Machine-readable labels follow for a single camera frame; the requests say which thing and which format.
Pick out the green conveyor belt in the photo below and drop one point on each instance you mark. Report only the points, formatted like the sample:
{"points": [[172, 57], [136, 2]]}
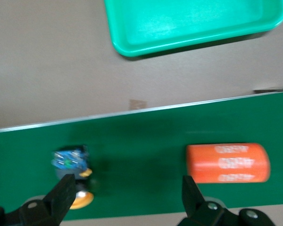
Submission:
{"points": [[141, 146]]}

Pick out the yellow mushroom push button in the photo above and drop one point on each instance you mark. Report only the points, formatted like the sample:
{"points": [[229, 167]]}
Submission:
{"points": [[68, 160]]}

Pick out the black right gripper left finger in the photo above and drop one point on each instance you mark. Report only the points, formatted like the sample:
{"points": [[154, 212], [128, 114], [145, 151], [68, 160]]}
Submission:
{"points": [[49, 207]]}

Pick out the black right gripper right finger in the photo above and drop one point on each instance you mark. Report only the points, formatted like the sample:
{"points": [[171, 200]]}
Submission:
{"points": [[202, 212]]}

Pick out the orange cylinder with white print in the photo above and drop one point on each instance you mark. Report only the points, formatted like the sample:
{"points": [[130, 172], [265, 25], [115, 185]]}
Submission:
{"points": [[226, 162]]}

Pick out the green plastic tray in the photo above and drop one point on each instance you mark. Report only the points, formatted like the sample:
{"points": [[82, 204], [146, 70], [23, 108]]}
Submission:
{"points": [[191, 18]]}

